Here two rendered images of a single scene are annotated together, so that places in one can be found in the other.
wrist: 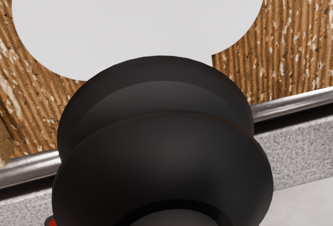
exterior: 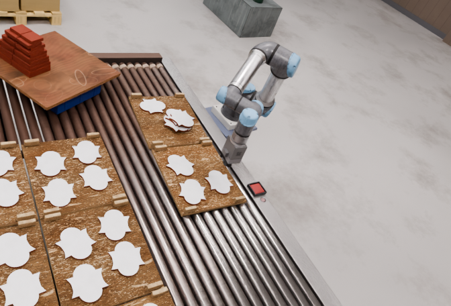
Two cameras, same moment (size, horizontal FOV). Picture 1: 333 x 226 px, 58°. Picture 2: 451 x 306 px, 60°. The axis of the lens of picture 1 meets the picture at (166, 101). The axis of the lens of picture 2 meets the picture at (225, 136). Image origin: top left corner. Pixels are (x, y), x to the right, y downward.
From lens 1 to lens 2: 1.79 m
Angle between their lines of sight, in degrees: 37
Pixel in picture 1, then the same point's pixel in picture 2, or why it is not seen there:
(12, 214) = (262, 206)
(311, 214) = (303, 165)
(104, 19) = (221, 184)
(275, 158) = (237, 167)
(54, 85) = (231, 192)
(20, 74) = (231, 196)
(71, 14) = (221, 187)
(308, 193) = (290, 170)
